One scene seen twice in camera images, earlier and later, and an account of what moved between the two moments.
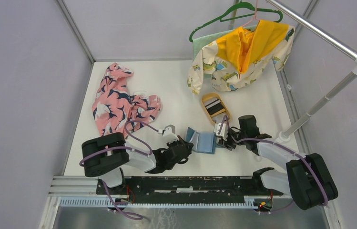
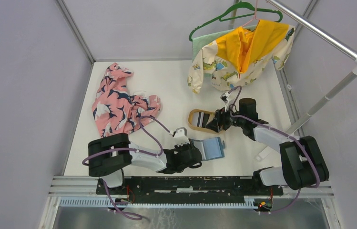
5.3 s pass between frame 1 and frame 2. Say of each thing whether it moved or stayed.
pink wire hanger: stayed
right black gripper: moved
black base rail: stayed
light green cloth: stayed
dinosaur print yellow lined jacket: stayed
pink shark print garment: stayed
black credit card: moved
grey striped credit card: moved
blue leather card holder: moved
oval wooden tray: moved
